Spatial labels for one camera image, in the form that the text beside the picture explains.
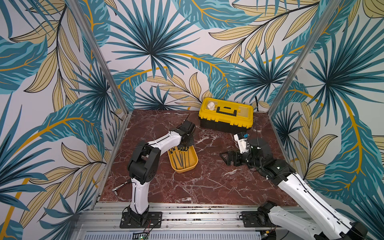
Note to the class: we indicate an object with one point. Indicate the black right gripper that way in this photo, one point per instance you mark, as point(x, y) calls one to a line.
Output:
point(237, 157)

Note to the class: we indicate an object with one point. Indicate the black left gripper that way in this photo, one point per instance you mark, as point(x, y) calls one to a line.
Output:
point(191, 141)

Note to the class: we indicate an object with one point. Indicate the black file tool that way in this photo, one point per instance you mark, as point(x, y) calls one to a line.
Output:
point(183, 156)

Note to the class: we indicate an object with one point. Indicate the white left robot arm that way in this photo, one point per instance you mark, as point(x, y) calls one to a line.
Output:
point(145, 160)

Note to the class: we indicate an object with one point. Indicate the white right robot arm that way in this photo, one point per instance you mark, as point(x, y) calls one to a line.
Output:
point(326, 222)

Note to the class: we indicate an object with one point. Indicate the small ratchet tool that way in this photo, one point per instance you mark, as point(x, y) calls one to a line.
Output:
point(116, 189)

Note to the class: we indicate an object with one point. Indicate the black screwdriver in tray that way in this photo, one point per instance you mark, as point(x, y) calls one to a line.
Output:
point(172, 151)

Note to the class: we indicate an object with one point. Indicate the yellow plastic tray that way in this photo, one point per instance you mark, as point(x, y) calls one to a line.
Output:
point(191, 159)

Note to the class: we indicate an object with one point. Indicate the yellow and black toolbox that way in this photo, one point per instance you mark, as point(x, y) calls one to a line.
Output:
point(228, 117)

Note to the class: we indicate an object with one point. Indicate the white roll in toolbox lid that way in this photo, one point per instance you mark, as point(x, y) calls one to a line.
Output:
point(211, 106)

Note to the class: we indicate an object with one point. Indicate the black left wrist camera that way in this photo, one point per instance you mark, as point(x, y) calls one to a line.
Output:
point(187, 127)

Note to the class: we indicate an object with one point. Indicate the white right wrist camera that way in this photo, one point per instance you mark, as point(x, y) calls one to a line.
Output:
point(242, 142)

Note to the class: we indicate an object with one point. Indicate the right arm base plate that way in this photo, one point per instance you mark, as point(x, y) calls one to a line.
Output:
point(256, 219)

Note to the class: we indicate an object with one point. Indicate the aluminium front rail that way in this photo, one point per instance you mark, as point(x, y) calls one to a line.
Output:
point(199, 218)

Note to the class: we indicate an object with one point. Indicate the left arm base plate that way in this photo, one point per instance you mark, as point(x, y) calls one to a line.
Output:
point(132, 220)

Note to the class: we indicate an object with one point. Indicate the left aluminium corner post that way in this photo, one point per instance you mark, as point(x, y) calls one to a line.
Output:
point(84, 26)

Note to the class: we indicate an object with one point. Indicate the aluminium corner post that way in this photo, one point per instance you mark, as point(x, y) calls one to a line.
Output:
point(326, 16)
point(84, 26)

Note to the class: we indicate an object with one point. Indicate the right aluminium corner post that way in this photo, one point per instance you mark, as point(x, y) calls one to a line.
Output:
point(326, 16)

